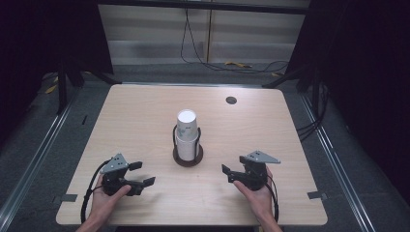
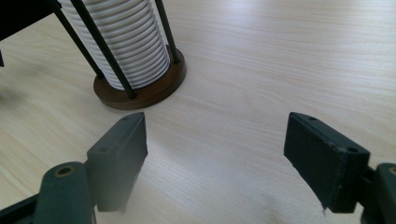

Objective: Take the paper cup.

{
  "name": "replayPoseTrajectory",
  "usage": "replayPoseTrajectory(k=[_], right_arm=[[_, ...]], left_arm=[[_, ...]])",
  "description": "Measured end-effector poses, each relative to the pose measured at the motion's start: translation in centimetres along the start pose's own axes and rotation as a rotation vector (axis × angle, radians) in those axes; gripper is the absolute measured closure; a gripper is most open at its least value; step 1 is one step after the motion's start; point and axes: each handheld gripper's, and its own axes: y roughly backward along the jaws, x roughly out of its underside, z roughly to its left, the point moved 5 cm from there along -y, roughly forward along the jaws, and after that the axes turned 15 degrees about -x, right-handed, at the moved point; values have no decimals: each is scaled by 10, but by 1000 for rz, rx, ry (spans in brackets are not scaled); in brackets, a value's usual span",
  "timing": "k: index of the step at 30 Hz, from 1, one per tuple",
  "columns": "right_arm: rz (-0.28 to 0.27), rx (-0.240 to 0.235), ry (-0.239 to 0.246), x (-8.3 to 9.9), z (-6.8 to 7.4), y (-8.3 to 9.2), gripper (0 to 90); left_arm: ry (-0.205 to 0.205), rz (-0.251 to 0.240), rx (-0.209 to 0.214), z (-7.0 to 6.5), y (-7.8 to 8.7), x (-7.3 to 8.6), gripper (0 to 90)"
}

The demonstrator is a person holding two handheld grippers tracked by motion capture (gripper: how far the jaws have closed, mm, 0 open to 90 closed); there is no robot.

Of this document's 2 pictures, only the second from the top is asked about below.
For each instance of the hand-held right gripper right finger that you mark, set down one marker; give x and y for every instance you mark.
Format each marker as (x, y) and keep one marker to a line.
(323, 161)

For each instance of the stack of white paper cups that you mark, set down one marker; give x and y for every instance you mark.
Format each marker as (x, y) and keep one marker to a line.
(134, 40)

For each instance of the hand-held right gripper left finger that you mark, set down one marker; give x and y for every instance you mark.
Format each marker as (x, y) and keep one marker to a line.
(118, 161)

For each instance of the cup holder with brown base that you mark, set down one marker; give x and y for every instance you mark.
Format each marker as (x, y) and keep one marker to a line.
(146, 95)

